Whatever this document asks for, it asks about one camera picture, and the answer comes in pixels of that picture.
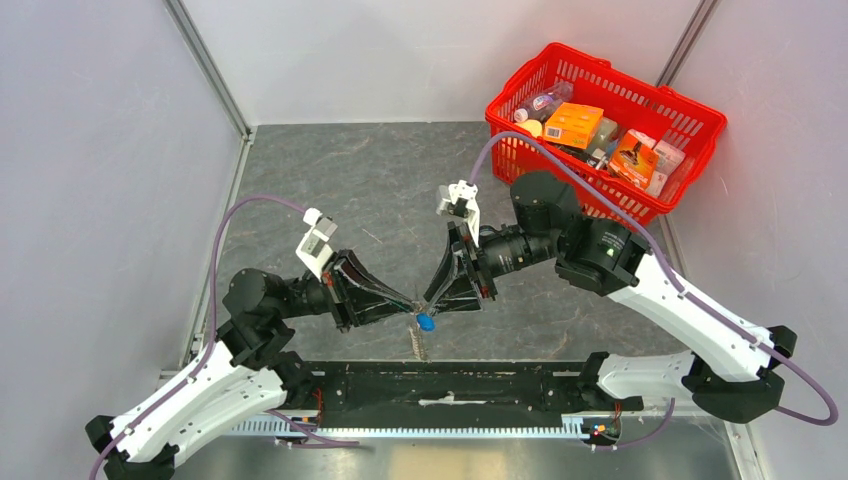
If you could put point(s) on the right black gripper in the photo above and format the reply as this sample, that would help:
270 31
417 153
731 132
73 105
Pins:
456 284

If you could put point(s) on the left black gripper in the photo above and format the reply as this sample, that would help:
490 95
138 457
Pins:
355 293

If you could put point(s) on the blue tagged key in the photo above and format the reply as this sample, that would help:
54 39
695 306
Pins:
425 322

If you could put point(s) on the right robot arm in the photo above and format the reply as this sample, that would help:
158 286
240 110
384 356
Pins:
728 365

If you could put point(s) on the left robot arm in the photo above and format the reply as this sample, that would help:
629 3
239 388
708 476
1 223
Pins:
245 368

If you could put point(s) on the round yellow lid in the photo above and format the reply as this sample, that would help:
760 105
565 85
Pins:
534 128

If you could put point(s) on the clear plastic bottle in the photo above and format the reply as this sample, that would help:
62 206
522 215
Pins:
542 105

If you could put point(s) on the orange cardboard box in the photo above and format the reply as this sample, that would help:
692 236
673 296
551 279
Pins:
572 125

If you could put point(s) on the orange white product box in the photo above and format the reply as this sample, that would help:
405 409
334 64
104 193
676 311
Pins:
634 159

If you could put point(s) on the white small box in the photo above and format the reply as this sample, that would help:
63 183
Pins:
669 158

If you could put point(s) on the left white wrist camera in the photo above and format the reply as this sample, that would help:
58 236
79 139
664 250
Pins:
314 250

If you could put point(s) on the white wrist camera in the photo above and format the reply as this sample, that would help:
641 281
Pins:
314 250
459 200

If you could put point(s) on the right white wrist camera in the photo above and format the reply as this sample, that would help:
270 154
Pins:
459 200

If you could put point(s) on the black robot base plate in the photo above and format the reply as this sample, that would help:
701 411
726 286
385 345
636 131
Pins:
380 394

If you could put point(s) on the slotted cable duct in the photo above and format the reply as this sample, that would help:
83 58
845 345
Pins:
567 427

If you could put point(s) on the left aluminium frame post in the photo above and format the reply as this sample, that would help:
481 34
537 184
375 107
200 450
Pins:
205 61

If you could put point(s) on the aluminium frame post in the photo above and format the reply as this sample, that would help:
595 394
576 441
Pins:
205 61
693 30

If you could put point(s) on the right aluminium frame post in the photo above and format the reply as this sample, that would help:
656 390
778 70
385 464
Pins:
693 30

